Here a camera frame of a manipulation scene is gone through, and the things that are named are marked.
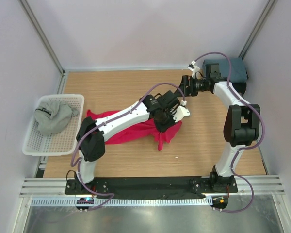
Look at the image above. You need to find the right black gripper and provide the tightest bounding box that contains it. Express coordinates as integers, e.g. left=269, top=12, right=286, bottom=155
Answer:
left=175, top=75, right=209, bottom=98

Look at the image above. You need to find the red t shirt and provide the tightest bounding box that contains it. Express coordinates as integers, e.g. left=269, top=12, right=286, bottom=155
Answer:
left=76, top=110, right=182, bottom=156

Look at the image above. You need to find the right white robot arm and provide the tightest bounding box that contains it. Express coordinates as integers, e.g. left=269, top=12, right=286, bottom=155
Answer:
left=175, top=64, right=260, bottom=192

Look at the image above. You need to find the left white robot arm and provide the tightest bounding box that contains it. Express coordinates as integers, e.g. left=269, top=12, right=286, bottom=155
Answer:
left=65, top=90, right=186, bottom=195

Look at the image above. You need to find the folded black t shirt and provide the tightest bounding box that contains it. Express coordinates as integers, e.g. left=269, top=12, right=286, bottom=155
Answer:
left=232, top=83, right=247, bottom=94

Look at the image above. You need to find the folded blue t shirt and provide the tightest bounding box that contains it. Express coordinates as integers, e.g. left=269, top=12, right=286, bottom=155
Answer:
left=203, top=58, right=247, bottom=83

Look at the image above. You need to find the white perforated plastic basket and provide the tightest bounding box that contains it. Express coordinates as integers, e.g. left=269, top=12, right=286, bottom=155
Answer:
left=22, top=94, right=85, bottom=156

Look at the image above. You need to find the grey t shirt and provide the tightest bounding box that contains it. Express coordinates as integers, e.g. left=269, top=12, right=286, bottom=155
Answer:
left=34, top=101, right=80, bottom=135

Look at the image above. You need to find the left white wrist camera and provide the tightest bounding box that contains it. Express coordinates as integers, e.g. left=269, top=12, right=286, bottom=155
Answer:
left=171, top=100, right=191, bottom=123

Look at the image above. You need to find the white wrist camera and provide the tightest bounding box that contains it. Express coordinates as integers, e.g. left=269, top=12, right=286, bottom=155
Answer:
left=171, top=100, right=191, bottom=123
left=188, top=60, right=200, bottom=78

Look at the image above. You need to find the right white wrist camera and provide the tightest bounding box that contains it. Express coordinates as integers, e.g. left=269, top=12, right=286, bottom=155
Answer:
left=188, top=60, right=200, bottom=78

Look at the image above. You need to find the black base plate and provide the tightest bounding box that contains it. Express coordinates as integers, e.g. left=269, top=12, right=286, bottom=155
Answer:
left=65, top=176, right=238, bottom=200

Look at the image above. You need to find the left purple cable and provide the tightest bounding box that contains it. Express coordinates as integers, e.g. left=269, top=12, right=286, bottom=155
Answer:
left=71, top=82, right=188, bottom=211

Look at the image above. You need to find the right aluminium frame post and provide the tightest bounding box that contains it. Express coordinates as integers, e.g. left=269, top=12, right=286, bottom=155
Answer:
left=239, top=0, right=278, bottom=60

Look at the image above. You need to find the aluminium frame post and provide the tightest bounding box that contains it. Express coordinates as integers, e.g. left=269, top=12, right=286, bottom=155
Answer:
left=239, top=0, right=278, bottom=60
left=18, top=0, right=65, bottom=74

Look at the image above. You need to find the white slotted cable duct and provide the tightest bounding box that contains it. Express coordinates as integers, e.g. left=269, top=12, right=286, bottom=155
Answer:
left=31, top=196, right=212, bottom=207

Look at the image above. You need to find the left aluminium frame post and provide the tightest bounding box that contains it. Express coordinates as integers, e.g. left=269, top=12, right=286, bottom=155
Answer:
left=18, top=0, right=65, bottom=74

